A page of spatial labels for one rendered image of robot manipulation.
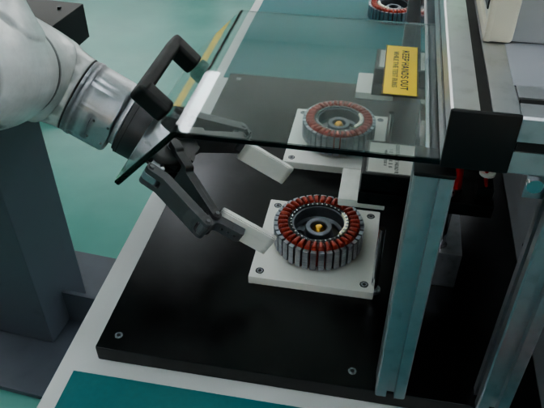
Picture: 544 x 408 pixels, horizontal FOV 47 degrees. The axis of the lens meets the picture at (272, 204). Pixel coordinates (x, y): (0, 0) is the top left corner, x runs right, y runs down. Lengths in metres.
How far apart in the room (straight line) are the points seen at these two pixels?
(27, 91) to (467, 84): 0.36
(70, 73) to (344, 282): 0.39
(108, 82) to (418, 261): 0.39
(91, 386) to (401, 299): 0.35
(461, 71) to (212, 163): 0.55
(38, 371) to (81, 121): 1.07
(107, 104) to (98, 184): 1.54
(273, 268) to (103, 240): 1.30
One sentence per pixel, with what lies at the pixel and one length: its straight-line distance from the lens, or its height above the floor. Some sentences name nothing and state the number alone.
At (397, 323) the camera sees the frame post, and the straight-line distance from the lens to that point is 0.59.
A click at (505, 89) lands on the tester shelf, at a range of 0.47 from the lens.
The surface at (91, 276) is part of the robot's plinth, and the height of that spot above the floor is 0.02.
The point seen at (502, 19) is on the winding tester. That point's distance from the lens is 0.52.
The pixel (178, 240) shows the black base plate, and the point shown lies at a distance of 0.83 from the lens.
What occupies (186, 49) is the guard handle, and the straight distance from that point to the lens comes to 0.64.
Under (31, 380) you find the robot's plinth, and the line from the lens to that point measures 1.70.
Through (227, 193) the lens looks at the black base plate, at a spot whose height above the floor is 0.77.
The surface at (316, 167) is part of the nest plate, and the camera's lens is 0.94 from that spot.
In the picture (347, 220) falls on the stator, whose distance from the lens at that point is 0.78.
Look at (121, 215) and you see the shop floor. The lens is 2.10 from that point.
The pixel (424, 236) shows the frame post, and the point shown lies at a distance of 0.52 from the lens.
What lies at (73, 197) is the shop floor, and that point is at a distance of 2.22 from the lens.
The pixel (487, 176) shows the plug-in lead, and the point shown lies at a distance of 0.70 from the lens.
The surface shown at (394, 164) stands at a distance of 0.71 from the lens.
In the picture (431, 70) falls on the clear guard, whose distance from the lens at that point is 0.59.
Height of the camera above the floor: 1.33
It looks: 39 degrees down
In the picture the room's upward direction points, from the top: straight up
